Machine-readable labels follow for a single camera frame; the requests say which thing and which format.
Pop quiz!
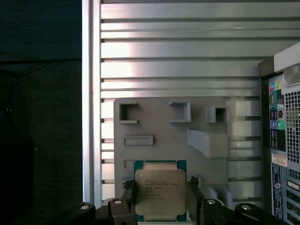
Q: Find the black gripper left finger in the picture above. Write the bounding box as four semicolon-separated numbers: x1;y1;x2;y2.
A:
60;179;136;225

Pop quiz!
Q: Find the silver CPU green board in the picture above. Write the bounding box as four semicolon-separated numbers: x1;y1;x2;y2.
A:
133;160;188;222

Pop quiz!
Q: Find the grey printed parts rack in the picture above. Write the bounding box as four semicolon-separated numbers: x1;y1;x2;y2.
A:
113;97;234;207

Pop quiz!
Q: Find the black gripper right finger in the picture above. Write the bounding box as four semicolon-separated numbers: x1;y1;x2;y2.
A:
186;175;276;225

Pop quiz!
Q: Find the black open PC case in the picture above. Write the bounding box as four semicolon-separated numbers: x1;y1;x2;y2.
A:
257;42;300;225

